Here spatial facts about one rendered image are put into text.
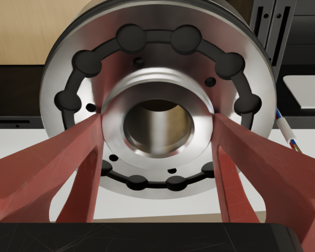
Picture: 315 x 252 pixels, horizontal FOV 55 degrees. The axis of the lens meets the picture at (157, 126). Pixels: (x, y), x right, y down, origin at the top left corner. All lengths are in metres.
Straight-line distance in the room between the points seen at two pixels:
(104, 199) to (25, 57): 0.43
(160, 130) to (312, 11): 0.25
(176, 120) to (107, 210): 0.61
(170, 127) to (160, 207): 0.58
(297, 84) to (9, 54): 0.31
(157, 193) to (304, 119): 0.17
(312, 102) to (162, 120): 0.18
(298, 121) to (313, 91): 0.05
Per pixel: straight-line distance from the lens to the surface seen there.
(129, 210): 0.74
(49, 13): 0.35
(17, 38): 0.37
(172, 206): 0.73
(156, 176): 0.15
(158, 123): 0.16
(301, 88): 0.33
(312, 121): 0.30
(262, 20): 0.24
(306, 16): 0.36
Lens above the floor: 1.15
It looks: 53 degrees down
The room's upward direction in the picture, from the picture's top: 179 degrees counter-clockwise
